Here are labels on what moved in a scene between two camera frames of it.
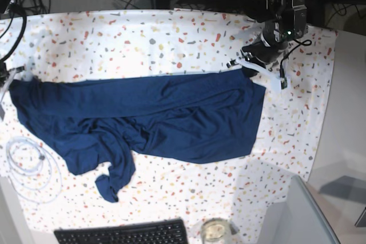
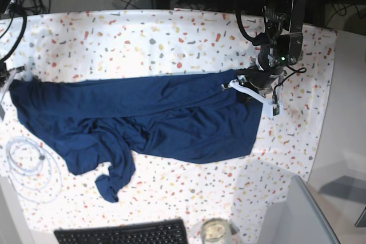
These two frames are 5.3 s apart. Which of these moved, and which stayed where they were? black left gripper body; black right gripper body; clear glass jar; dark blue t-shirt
Moved: black right gripper body
Stayed: black left gripper body; dark blue t-shirt; clear glass jar
